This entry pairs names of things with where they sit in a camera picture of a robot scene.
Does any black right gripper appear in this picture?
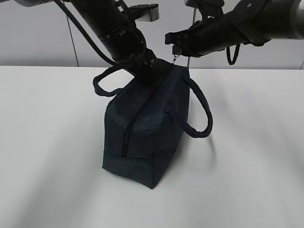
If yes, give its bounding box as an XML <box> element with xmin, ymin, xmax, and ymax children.
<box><xmin>165</xmin><ymin>20</ymin><xmax>226</xmax><ymax>57</ymax></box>

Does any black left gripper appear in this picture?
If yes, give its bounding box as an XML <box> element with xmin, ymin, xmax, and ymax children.
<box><xmin>99</xmin><ymin>23</ymin><xmax>156</xmax><ymax>84</ymax></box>

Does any navy blue lunch bag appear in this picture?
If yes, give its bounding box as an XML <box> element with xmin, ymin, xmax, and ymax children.
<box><xmin>93</xmin><ymin>59</ymin><xmax>213</xmax><ymax>189</ymax></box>

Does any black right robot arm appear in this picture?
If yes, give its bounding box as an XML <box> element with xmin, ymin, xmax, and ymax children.
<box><xmin>165</xmin><ymin>0</ymin><xmax>304</xmax><ymax>57</ymax></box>

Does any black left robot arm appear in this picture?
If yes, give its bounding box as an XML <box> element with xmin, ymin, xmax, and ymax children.
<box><xmin>54</xmin><ymin>0</ymin><xmax>156</xmax><ymax>84</ymax></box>

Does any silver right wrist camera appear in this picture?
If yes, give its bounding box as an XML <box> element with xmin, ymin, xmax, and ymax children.
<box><xmin>184</xmin><ymin>0</ymin><xmax>225</xmax><ymax>20</ymax></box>

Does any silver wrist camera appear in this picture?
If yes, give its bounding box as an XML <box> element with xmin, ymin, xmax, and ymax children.
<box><xmin>121</xmin><ymin>4</ymin><xmax>160</xmax><ymax>22</ymax></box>
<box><xmin>184</xmin><ymin>0</ymin><xmax>225</xmax><ymax>20</ymax></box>

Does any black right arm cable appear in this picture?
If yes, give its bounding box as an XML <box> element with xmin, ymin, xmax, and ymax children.
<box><xmin>225</xmin><ymin>44</ymin><xmax>241</xmax><ymax>66</ymax></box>

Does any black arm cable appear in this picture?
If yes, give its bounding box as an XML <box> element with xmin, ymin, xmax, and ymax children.
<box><xmin>225</xmin><ymin>44</ymin><xmax>241</xmax><ymax>66</ymax></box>
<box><xmin>53</xmin><ymin>0</ymin><xmax>124</xmax><ymax>67</ymax></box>

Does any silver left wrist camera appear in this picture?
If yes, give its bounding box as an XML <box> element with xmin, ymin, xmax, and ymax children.
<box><xmin>121</xmin><ymin>4</ymin><xmax>160</xmax><ymax>22</ymax></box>

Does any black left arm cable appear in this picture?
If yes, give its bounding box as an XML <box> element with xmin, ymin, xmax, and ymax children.
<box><xmin>53</xmin><ymin>0</ymin><xmax>124</xmax><ymax>67</ymax></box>

